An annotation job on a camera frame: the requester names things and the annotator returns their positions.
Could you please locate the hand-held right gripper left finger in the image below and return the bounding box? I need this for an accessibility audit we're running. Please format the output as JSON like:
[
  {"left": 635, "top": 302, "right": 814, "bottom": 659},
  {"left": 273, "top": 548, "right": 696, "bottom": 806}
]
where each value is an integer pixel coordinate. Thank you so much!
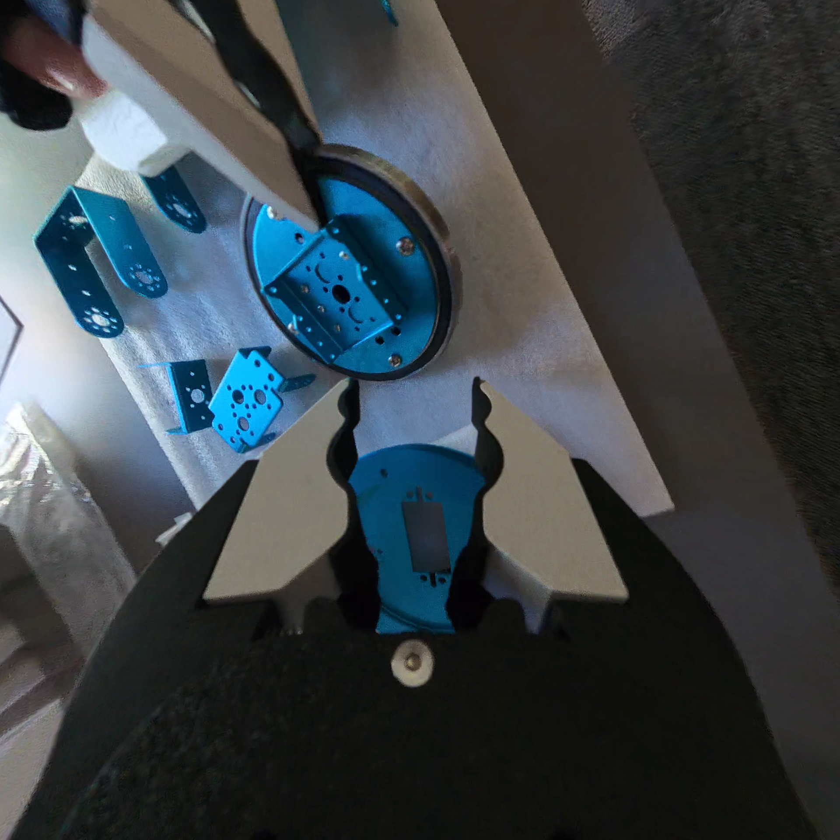
[{"left": 203, "top": 378, "right": 362, "bottom": 635}]

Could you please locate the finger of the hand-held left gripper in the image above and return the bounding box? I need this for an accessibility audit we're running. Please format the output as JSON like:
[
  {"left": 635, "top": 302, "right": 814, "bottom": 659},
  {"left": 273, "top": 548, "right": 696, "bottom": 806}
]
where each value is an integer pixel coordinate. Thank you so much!
[
  {"left": 209, "top": 0, "right": 322, "bottom": 151},
  {"left": 87, "top": 0, "right": 325, "bottom": 224}
]

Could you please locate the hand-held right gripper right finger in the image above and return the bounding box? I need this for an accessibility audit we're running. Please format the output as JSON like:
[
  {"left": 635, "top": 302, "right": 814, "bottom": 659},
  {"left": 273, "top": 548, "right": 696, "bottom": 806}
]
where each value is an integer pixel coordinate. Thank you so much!
[{"left": 451, "top": 377, "right": 631, "bottom": 635}]

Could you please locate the blue disc with bearing ring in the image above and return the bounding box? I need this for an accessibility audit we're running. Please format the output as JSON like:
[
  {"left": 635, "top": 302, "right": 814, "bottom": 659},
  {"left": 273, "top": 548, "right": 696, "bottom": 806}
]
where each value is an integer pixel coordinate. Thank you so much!
[{"left": 241, "top": 144, "right": 462, "bottom": 380}]

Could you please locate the grey desk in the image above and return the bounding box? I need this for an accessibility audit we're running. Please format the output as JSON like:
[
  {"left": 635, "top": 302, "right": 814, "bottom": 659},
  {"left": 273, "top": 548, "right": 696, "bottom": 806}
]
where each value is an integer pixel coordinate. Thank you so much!
[{"left": 0, "top": 0, "right": 840, "bottom": 840}]

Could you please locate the person's left hand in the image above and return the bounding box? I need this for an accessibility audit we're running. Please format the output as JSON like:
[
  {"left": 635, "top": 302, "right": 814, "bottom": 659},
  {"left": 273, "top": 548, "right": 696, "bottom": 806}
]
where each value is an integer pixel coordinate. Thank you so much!
[{"left": 0, "top": 15, "right": 110, "bottom": 101}]

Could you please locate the row of long blue brackets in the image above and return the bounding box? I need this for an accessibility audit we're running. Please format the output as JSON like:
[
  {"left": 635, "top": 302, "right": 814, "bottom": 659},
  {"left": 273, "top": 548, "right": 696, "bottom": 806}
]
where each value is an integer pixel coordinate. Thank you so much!
[{"left": 34, "top": 165, "right": 207, "bottom": 339}]

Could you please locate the blue disc with rectangular slot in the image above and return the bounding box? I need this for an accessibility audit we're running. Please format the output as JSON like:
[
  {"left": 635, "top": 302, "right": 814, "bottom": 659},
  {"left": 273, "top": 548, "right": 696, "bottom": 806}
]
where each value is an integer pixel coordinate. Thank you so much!
[{"left": 348, "top": 445, "right": 487, "bottom": 634}]

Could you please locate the white foam sheet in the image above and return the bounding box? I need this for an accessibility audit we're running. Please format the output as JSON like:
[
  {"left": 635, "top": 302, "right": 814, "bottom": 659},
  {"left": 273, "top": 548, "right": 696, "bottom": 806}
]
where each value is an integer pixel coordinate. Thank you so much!
[{"left": 75, "top": 0, "right": 676, "bottom": 526}]

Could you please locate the clear plastic bag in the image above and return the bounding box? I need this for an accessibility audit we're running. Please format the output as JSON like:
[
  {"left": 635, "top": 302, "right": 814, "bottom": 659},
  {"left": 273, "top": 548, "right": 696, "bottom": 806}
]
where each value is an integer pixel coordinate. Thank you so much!
[{"left": 0, "top": 403, "right": 139, "bottom": 657}]

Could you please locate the blue metal bracket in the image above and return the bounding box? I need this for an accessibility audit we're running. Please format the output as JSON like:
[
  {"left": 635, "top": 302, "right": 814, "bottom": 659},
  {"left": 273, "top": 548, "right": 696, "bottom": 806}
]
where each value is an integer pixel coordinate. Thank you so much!
[
  {"left": 141, "top": 360, "right": 214, "bottom": 435},
  {"left": 210, "top": 348, "right": 316, "bottom": 454}
]

